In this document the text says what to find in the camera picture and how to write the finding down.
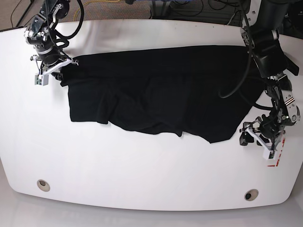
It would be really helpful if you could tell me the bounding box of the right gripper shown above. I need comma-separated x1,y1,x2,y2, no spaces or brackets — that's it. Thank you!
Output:
35,53,79,81

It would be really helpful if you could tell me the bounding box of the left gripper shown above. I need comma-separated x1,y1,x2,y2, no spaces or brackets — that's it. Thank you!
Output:
240,114,285,146

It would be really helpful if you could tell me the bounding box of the black t-shirt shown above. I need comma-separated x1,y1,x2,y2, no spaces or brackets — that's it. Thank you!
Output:
61,45,264,143

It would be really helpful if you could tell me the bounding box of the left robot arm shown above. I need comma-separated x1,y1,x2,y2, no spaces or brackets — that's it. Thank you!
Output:
219,0,300,151

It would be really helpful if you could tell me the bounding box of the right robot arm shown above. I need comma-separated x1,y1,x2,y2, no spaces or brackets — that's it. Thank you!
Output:
24,0,84,86

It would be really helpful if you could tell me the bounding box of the red tape marking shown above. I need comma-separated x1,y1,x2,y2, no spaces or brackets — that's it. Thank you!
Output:
267,135,286,167

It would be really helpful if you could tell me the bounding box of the right table grommet hole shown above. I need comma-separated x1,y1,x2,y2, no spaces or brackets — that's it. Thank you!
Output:
244,189,258,201

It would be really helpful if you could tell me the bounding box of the table grommet hole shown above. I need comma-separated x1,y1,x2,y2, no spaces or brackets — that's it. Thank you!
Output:
244,189,258,201
37,180,50,192

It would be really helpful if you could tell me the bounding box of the left table grommet hole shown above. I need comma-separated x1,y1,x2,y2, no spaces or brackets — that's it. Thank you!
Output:
37,180,50,192

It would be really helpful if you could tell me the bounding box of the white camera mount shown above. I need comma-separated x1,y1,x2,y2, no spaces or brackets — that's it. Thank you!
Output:
246,128,285,160
35,63,64,86

